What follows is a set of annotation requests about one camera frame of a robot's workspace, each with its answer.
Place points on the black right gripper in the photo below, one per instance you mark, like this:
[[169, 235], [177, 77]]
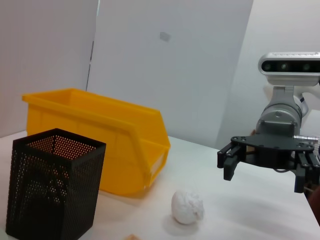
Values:
[[270, 152]]

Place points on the white paper ball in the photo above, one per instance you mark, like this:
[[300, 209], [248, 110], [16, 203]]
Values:
[[186, 207]]

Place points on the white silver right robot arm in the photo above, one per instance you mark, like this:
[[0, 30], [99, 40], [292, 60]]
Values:
[[280, 115]]

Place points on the black mesh pen holder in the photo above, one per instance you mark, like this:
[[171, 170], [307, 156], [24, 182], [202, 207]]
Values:
[[50, 187]]

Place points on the yellow plastic storage bin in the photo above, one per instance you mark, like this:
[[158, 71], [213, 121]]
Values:
[[100, 117]]

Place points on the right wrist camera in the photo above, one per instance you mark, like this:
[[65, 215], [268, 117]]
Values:
[[287, 66]]

